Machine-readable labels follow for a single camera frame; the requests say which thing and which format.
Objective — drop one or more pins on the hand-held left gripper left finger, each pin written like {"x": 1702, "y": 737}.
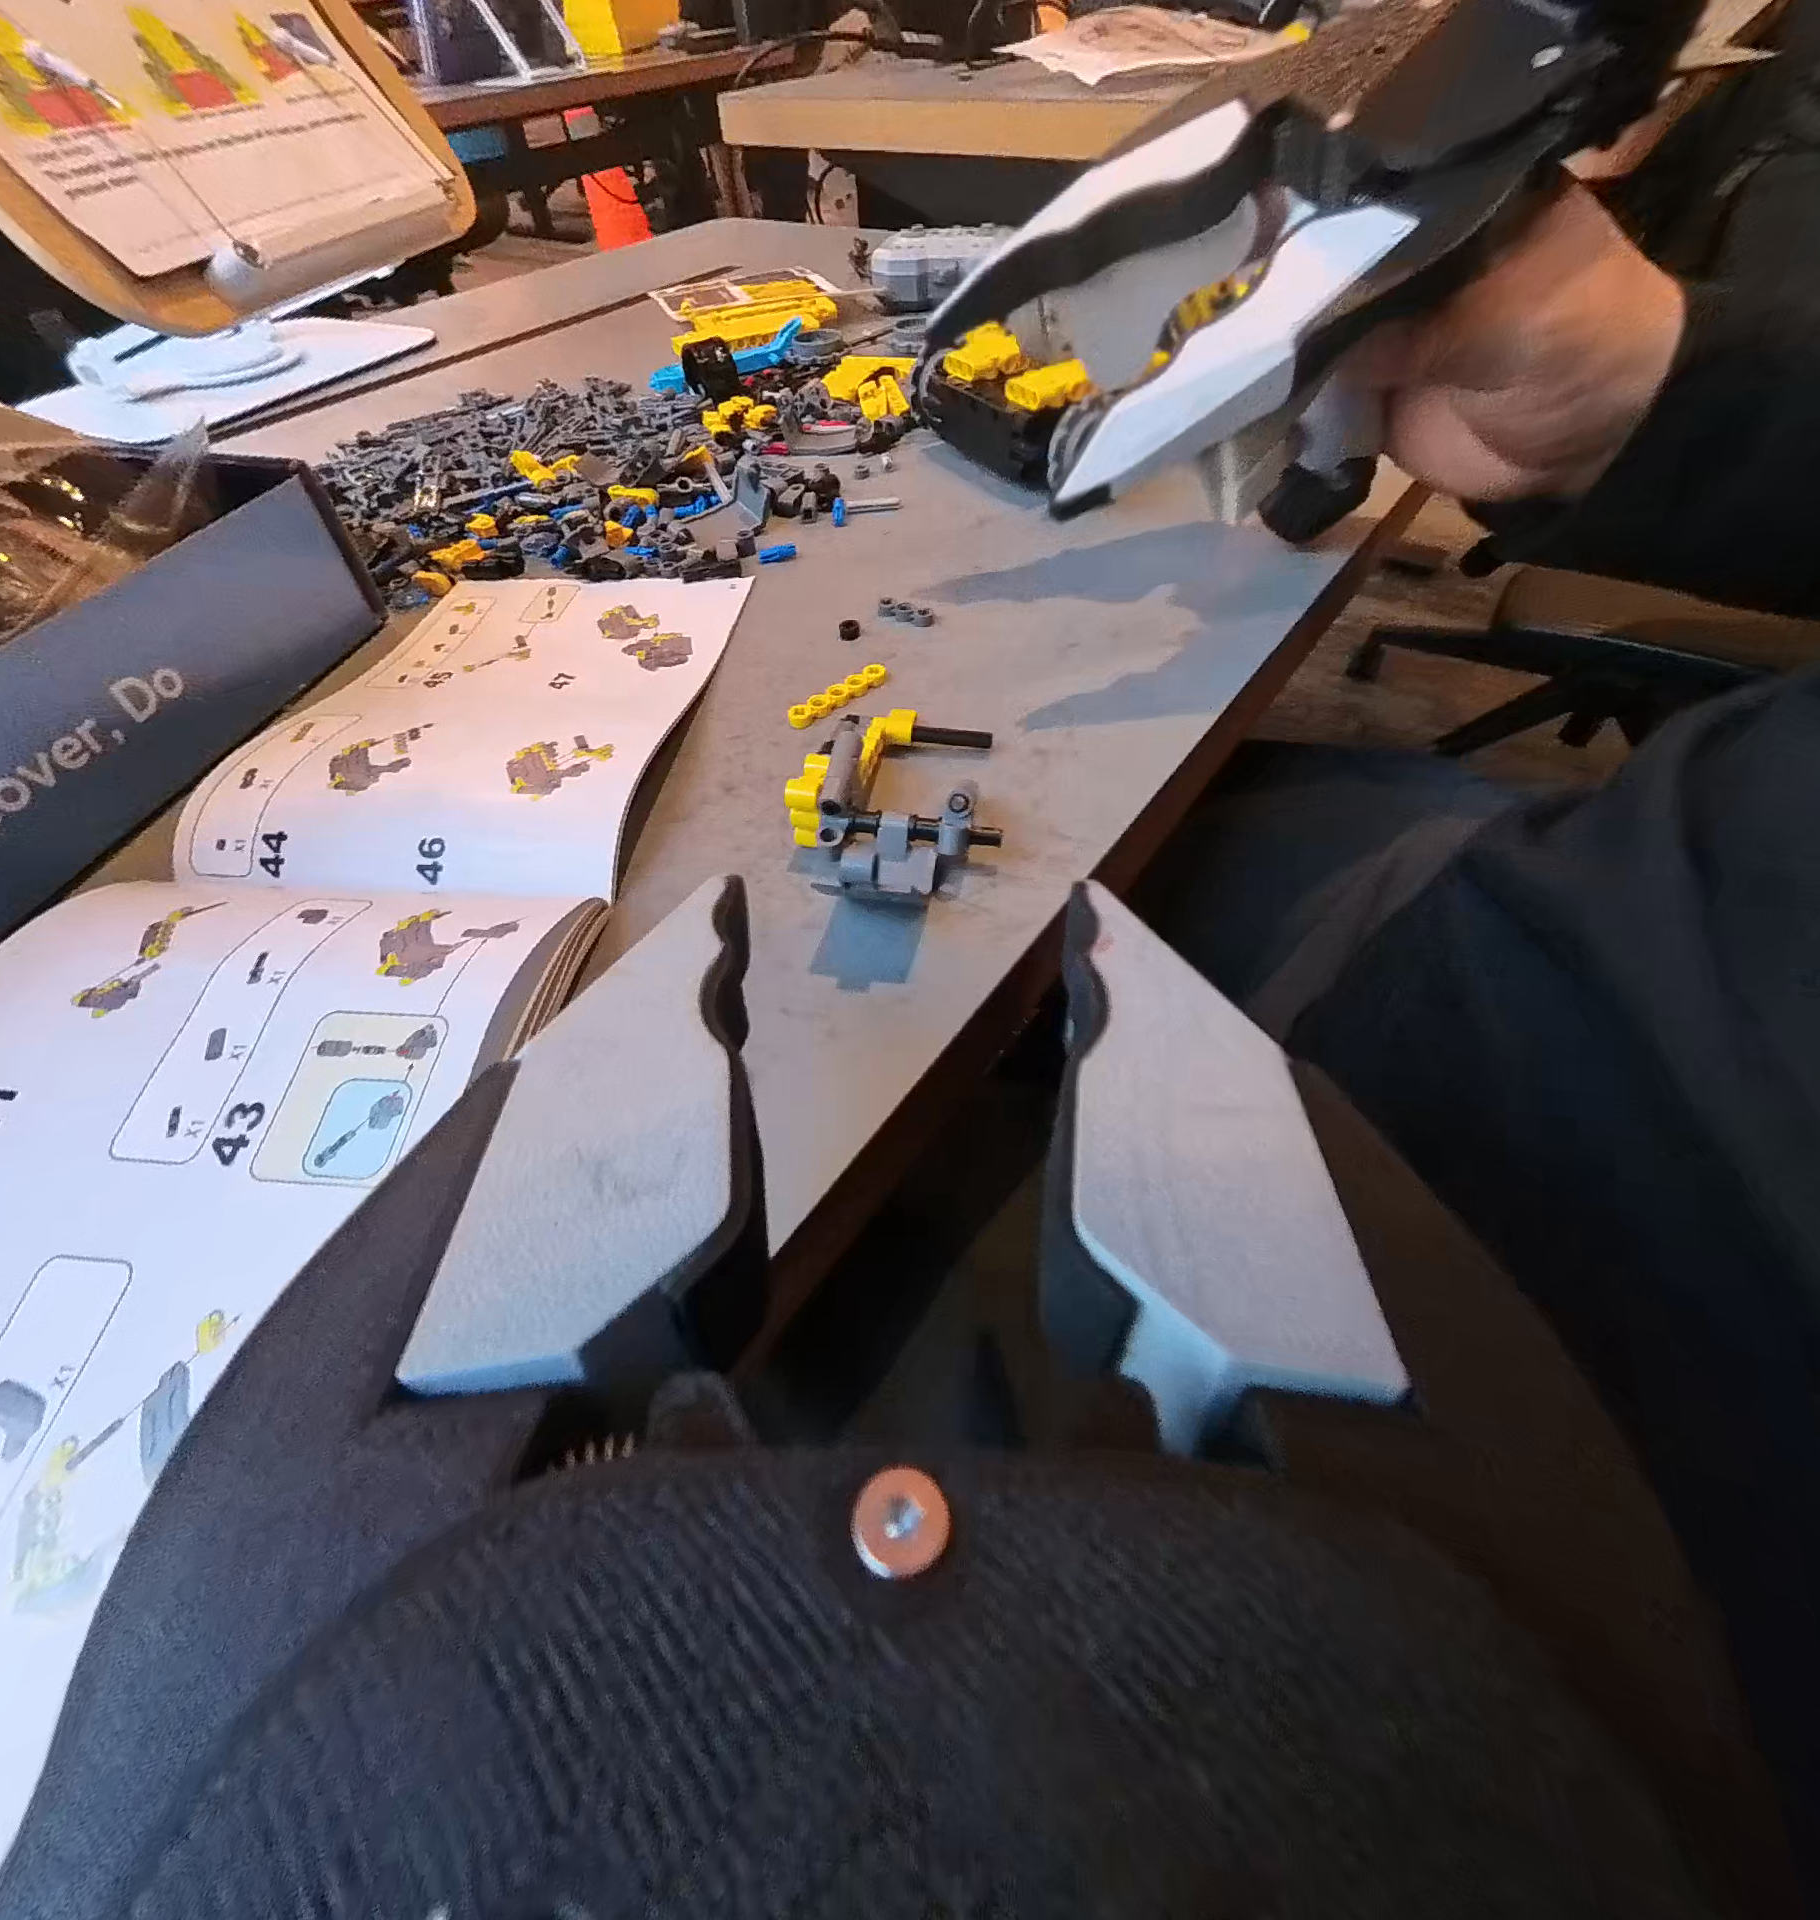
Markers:
{"x": 596, "y": 1186}

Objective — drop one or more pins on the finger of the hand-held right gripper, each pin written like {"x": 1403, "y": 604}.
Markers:
{"x": 1241, "y": 346}
{"x": 1138, "y": 226}

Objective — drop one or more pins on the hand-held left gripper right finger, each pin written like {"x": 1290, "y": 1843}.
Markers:
{"x": 1225, "y": 1201}

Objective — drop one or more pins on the instruction booklet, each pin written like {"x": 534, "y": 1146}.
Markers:
{"x": 251, "y": 1022}

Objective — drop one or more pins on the grey and yellow brick assembly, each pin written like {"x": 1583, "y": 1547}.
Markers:
{"x": 888, "y": 855}

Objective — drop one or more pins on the black axle with yellow connector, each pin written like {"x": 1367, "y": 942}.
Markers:
{"x": 896, "y": 730}

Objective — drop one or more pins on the person's right forearm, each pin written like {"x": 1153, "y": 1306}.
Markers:
{"x": 1751, "y": 300}

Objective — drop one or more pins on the grey desk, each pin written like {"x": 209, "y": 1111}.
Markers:
{"x": 1120, "y": 631}

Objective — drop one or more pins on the person's right hand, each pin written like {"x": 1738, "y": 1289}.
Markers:
{"x": 1541, "y": 346}

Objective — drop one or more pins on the background wooden table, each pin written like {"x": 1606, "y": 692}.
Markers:
{"x": 1000, "y": 106}

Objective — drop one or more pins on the person's black clothing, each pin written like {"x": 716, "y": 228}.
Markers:
{"x": 1632, "y": 1201}

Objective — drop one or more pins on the small grey brick piece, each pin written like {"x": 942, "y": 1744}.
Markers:
{"x": 909, "y": 613}

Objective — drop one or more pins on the black office chair base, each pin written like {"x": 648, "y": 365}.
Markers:
{"x": 1600, "y": 645}

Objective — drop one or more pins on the orange cone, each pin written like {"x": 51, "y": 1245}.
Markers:
{"x": 617, "y": 209}

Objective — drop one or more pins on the small yellow brick piece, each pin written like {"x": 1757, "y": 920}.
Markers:
{"x": 835, "y": 695}

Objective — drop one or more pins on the pile of small building bricks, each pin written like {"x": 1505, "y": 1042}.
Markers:
{"x": 553, "y": 495}

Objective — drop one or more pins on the grey cardboard box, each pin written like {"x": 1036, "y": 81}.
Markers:
{"x": 130, "y": 689}

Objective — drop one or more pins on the clear plastic bag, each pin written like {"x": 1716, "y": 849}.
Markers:
{"x": 55, "y": 511}

